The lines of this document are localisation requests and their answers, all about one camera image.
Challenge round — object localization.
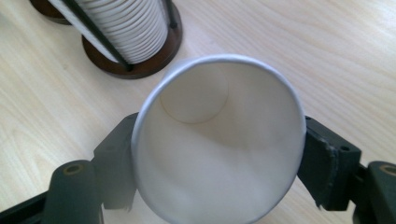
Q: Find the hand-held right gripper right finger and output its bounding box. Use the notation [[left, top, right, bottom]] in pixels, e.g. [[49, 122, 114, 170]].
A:
[[297, 115, 363, 212]]

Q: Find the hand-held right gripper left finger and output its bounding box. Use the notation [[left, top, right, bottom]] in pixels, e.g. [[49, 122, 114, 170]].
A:
[[92, 112, 139, 212]]

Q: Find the dark brown double cup holder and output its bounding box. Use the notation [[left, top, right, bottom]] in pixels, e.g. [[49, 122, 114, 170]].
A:
[[29, 0, 184, 80]]

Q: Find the white paper cup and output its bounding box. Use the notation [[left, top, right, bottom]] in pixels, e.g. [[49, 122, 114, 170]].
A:
[[130, 53, 308, 224]]

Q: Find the tall stack of white cups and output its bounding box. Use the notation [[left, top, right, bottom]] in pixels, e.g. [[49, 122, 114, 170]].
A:
[[49, 0, 170, 65]]

